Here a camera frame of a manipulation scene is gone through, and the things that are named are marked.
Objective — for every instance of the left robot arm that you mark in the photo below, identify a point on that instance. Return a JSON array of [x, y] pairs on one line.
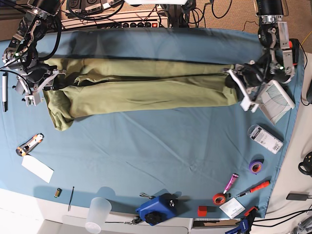
[[277, 62]]

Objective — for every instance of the power strip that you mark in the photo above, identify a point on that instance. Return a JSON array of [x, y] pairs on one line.
[[133, 24]]

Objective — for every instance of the white marker pen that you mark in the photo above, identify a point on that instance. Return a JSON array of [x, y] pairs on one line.
[[4, 91]]

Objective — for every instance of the clear plastic cup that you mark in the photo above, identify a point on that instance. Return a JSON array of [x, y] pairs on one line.
[[97, 215]]

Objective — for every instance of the black tweezers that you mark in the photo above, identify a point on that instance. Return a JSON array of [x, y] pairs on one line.
[[71, 197]]

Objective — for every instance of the clear plastic case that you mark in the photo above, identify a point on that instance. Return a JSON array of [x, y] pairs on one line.
[[265, 139]]

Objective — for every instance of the white paper card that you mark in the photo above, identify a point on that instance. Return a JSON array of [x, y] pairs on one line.
[[37, 167]]

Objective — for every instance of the red tape roll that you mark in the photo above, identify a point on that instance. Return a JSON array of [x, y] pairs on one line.
[[219, 199]]

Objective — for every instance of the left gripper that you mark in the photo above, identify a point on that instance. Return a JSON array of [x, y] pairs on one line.
[[248, 80]]

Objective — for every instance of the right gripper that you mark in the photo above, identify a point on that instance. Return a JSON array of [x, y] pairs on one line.
[[31, 82]]

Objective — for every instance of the black power adapter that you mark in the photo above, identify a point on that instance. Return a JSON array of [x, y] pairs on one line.
[[297, 197]]

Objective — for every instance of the blue clamp bottom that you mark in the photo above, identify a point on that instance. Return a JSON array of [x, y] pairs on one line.
[[244, 226]]

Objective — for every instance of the small green battery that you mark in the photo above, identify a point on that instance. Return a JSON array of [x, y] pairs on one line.
[[58, 192]]

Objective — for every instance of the orange screwdriver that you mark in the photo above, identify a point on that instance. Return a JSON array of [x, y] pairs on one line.
[[255, 188]]

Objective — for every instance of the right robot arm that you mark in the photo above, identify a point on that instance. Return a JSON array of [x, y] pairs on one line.
[[21, 58]]

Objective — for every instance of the green t-shirt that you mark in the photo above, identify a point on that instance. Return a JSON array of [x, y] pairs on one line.
[[95, 86]]

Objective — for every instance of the blue plastic device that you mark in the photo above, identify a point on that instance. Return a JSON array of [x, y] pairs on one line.
[[157, 209]]

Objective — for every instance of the keys on ring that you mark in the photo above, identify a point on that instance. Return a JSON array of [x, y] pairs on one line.
[[136, 220]]

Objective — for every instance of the blue tablecloth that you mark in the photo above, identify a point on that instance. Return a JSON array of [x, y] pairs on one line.
[[190, 152]]

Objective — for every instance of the purple tape roll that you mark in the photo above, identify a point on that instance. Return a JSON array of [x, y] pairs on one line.
[[256, 166]]

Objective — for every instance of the red block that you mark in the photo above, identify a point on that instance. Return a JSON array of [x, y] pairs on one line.
[[202, 211]]

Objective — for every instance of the orange black clamp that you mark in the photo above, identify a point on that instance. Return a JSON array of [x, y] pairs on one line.
[[295, 47]]

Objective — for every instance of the orange utility knife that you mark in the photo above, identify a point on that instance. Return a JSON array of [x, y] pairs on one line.
[[27, 147]]

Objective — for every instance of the white square card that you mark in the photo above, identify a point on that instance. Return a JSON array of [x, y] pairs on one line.
[[232, 208]]

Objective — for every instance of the pink glue tube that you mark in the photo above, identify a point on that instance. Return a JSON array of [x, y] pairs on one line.
[[232, 180]]

